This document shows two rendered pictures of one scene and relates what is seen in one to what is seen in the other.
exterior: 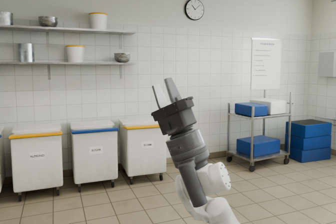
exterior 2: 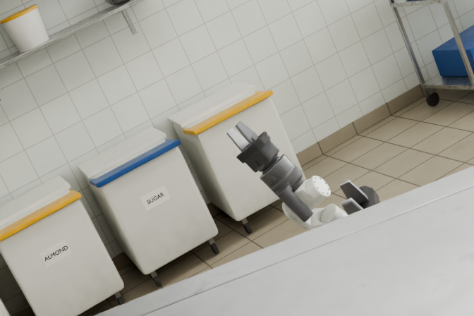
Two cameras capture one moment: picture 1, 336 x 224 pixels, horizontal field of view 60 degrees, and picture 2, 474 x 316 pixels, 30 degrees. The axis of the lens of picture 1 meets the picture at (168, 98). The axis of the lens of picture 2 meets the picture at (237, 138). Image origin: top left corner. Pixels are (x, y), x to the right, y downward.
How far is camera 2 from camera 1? 156 cm
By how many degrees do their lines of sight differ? 11
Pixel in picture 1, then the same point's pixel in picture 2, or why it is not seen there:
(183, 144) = (275, 175)
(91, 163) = (159, 226)
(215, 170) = (310, 185)
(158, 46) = not seen: outside the picture
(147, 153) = not seen: hidden behind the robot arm
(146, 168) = (264, 191)
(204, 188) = (307, 203)
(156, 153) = not seen: hidden behind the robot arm
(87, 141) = (132, 190)
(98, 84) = (96, 66)
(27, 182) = (61, 306)
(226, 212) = (337, 214)
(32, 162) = (53, 267)
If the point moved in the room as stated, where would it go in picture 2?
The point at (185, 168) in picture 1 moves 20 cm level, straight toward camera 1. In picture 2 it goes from (283, 195) to (285, 227)
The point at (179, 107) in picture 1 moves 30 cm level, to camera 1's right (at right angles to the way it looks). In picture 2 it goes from (258, 147) to (371, 99)
